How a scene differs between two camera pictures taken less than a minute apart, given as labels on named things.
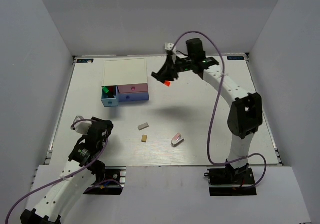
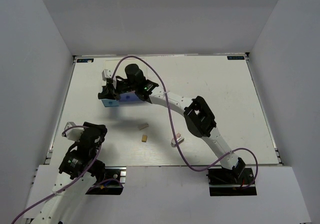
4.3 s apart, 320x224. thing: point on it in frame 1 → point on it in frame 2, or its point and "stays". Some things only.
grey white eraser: [143, 126] stays
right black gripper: [168, 70] → [108, 92]
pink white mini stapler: [176, 139] stays
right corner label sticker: [235, 57] stays
